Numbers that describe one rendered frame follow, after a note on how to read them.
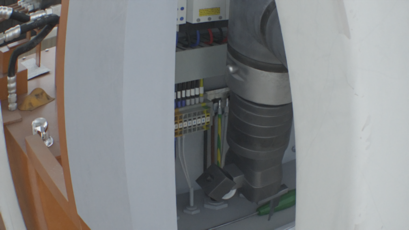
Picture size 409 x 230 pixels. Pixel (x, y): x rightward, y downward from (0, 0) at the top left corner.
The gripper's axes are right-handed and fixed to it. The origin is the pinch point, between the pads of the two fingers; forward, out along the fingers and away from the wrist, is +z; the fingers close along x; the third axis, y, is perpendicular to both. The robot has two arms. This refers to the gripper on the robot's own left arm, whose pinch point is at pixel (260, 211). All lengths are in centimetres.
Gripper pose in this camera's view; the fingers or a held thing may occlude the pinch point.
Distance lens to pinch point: 90.4
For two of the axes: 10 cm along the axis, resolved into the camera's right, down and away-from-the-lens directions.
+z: -0.6, 8.1, 5.8
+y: -8.7, 2.5, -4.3
